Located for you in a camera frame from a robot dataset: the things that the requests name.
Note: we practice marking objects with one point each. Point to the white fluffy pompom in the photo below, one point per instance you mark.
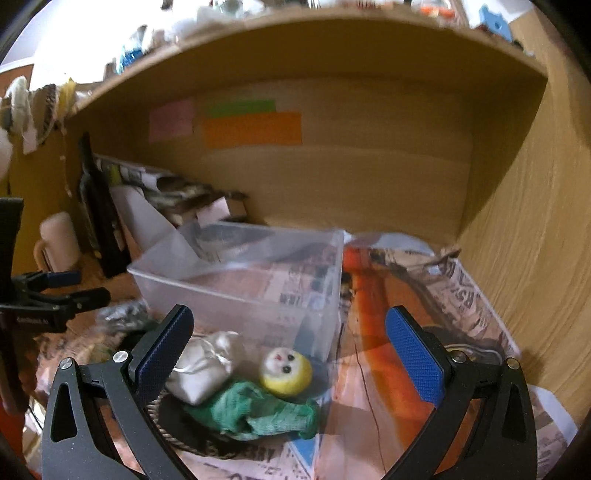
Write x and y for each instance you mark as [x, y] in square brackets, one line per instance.
[6, 151]

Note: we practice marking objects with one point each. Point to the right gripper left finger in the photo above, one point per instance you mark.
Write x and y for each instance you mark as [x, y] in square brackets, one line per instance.
[76, 443]

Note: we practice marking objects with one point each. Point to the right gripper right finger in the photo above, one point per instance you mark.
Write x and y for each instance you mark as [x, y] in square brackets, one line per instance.
[482, 425]

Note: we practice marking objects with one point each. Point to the wooden shelf unit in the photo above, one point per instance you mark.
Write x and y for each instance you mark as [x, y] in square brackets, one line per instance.
[441, 132]

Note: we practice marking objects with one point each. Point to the yellow plush ball face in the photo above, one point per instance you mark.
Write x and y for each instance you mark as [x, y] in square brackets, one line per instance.
[285, 372]

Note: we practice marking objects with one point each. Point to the green sticky note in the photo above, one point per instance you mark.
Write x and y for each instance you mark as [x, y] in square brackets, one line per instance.
[240, 107]

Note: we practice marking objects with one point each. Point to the pink sticky note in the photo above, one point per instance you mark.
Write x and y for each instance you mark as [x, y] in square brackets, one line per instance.
[171, 121]

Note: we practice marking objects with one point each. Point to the cream ceramic mug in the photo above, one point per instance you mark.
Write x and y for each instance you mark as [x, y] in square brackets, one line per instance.
[57, 250]

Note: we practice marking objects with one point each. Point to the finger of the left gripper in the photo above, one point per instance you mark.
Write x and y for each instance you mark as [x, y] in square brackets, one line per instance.
[85, 300]
[41, 281]

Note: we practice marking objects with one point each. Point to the white drawstring pouch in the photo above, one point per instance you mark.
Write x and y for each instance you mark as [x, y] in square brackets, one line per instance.
[205, 364]

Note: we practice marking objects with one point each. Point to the dark wine bottle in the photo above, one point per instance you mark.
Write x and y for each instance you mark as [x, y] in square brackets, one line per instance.
[104, 227]

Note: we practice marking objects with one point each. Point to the orange cloth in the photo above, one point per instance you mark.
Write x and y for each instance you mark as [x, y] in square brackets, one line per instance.
[393, 412]

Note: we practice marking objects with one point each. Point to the stack of newspapers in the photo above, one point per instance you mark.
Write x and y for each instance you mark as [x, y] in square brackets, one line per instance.
[178, 199]

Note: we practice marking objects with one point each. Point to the black pouch with chain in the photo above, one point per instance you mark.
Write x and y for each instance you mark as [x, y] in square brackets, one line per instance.
[179, 429]

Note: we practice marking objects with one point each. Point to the blue box on shelf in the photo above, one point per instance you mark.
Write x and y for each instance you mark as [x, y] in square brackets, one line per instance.
[494, 24]

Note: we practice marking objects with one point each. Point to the clear plastic bin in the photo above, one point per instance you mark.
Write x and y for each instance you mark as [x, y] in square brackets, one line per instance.
[277, 287]

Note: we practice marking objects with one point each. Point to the green knitted cloth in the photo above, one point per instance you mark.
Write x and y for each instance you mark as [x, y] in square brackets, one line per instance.
[244, 411]

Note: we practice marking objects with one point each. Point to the orange sticky note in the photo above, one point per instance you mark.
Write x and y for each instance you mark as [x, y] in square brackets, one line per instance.
[271, 128]

